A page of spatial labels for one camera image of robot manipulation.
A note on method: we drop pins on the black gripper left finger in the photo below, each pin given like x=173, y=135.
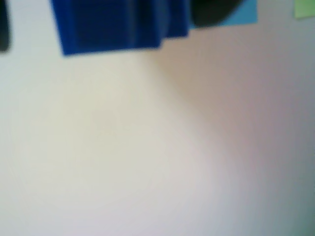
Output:
x=4, y=24

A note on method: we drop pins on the medium blue cube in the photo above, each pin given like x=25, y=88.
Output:
x=103, y=27

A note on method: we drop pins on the green paper square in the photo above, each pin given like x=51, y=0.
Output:
x=305, y=8

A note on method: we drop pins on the light blue paper square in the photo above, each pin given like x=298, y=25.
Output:
x=246, y=14

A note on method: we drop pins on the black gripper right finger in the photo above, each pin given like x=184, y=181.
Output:
x=211, y=12

